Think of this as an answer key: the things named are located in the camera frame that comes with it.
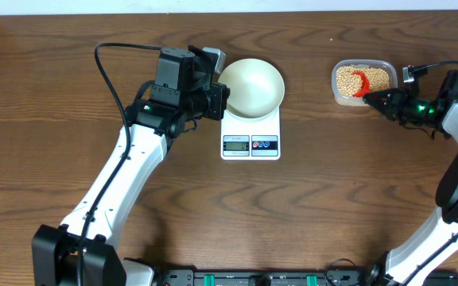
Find white ceramic bowl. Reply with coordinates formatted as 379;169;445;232
218;59;285;119

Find soybeans in container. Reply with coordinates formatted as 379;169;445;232
336;66;391;97

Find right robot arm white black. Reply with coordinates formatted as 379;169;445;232
363;65;458;285

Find white digital kitchen scale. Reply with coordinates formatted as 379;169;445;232
220;108;281;160

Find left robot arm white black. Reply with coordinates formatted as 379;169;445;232
32;46;230;285

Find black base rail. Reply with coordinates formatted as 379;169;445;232
148;269;365;286

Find red plastic measuring scoop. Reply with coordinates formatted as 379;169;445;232
352;71;371;98

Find clear plastic container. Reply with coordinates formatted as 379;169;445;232
332;60;398;106

